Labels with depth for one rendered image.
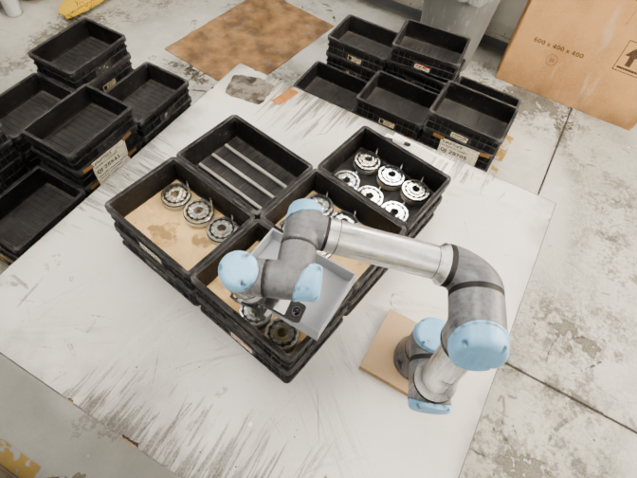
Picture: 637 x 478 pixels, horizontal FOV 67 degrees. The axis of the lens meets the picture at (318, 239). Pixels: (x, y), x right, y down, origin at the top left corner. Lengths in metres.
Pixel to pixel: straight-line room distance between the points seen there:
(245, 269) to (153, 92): 2.12
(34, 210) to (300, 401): 1.67
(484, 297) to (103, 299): 1.24
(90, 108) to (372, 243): 1.99
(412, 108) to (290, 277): 2.11
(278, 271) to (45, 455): 1.69
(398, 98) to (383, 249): 2.02
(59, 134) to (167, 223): 1.06
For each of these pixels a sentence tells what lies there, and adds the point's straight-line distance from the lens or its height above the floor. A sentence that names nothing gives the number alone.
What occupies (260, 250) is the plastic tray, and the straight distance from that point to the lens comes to 1.33.
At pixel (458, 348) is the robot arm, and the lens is 0.99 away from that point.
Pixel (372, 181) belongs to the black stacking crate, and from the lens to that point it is 1.84.
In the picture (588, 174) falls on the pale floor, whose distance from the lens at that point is 3.58.
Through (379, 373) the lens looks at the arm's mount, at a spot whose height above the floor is 0.73.
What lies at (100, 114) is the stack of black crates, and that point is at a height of 0.49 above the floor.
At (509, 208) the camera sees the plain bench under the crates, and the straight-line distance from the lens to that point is 2.12.
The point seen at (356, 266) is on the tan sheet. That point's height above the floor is 0.83.
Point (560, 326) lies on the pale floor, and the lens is 2.80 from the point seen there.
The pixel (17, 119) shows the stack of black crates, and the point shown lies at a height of 0.38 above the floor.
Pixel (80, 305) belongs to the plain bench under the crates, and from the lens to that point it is 1.78.
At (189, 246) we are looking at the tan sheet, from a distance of 1.65.
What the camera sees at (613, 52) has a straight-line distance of 3.93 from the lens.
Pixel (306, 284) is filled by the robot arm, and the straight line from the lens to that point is 0.89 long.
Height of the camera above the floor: 2.19
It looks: 56 degrees down
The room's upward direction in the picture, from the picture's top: 8 degrees clockwise
